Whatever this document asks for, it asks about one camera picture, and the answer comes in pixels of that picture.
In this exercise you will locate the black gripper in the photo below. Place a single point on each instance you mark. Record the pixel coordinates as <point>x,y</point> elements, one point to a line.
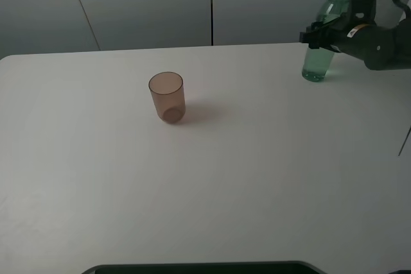
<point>381,49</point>

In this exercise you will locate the green translucent water bottle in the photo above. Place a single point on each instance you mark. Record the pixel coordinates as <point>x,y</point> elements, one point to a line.
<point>317,61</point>

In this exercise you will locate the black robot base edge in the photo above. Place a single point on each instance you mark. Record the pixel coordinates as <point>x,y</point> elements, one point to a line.
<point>206,268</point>

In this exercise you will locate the pink translucent plastic cup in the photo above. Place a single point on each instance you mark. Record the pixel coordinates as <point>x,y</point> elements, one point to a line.
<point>167,90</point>

